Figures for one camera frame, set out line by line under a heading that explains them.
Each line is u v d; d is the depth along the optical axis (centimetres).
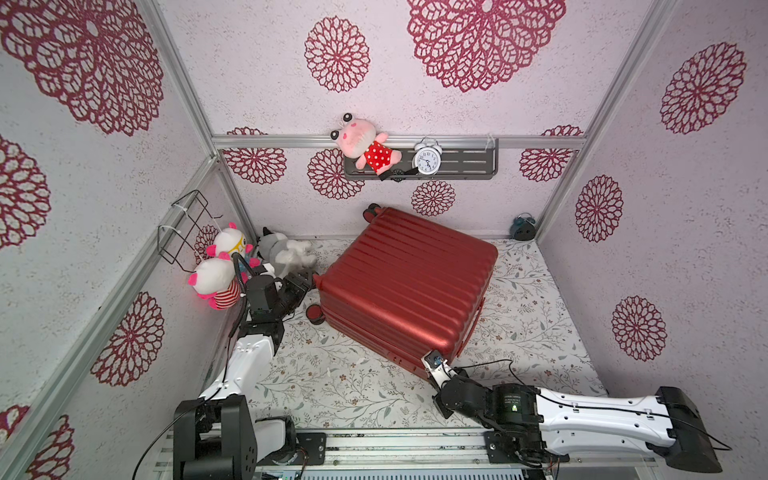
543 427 50
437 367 64
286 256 100
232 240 93
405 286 76
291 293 74
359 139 83
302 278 76
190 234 78
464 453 74
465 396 54
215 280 84
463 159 95
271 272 77
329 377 85
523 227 118
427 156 90
